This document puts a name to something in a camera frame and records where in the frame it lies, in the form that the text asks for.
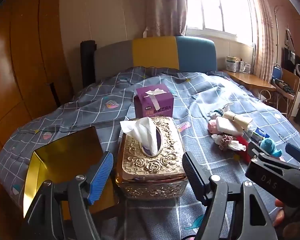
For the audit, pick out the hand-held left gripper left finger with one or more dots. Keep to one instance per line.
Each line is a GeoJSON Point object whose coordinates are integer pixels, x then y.
{"type": "Point", "coordinates": [101, 177]}

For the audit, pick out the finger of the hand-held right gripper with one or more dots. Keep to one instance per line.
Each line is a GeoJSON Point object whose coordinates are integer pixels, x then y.
{"type": "Point", "coordinates": [256, 150]}
{"type": "Point", "coordinates": [295, 152]}

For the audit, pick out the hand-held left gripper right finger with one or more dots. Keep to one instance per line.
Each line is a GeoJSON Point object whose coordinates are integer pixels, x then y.
{"type": "Point", "coordinates": [195, 177]}

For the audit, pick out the blue plush toy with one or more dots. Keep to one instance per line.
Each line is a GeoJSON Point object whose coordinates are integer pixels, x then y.
{"type": "Point", "coordinates": [268, 146]}

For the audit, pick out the blue tissue packet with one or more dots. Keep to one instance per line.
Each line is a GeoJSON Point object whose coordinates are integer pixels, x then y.
{"type": "Point", "coordinates": [260, 133]}

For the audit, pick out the pink satin scrunchie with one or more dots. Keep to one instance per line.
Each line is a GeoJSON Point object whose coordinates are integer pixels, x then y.
{"type": "Point", "coordinates": [225, 142]}

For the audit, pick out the gold tin box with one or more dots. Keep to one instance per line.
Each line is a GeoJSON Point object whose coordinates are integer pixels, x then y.
{"type": "Point", "coordinates": [65, 150]}

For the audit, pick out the ornate gold tissue box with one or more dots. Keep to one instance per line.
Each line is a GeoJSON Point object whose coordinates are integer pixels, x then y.
{"type": "Point", "coordinates": [150, 170]}

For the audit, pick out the pink towel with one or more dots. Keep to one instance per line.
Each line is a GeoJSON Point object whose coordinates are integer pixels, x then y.
{"type": "Point", "coordinates": [212, 127]}

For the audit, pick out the person's right hand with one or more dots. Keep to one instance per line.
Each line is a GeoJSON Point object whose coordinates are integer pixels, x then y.
{"type": "Point", "coordinates": [295, 220]}

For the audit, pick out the white tissue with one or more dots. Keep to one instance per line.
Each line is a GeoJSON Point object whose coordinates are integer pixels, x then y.
{"type": "Point", "coordinates": [145, 135]}

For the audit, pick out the grey checked quilt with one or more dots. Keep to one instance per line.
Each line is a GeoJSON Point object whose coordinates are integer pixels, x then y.
{"type": "Point", "coordinates": [90, 110]}

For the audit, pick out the wooden desk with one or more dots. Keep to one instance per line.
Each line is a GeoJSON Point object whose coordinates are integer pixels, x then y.
{"type": "Point", "coordinates": [252, 81]}

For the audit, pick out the purple cardboard box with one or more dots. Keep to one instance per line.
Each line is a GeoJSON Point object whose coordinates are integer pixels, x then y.
{"type": "Point", "coordinates": [162, 105]}

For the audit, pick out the blue metal chair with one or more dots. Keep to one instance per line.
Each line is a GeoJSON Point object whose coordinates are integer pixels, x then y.
{"type": "Point", "coordinates": [277, 71]}

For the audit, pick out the small white box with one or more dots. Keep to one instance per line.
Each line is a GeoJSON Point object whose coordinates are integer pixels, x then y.
{"type": "Point", "coordinates": [245, 67]}

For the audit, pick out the pink patterned curtain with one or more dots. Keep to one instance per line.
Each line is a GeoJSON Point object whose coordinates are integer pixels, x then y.
{"type": "Point", "coordinates": [165, 5]}
{"type": "Point", "coordinates": [265, 42]}

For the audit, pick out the black rolled mat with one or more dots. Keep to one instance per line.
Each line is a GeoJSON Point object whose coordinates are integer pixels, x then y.
{"type": "Point", "coordinates": [88, 62]}

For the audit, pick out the grey yellow blue headboard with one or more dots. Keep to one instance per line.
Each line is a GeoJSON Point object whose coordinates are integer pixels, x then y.
{"type": "Point", "coordinates": [155, 52]}

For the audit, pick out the wooden wardrobe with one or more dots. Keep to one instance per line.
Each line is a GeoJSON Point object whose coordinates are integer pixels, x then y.
{"type": "Point", "coordinates": [22, 55]}

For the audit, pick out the window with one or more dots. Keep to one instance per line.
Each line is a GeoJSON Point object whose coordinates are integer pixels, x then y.
{"type": "Point", "coordinates": [215, 5]}

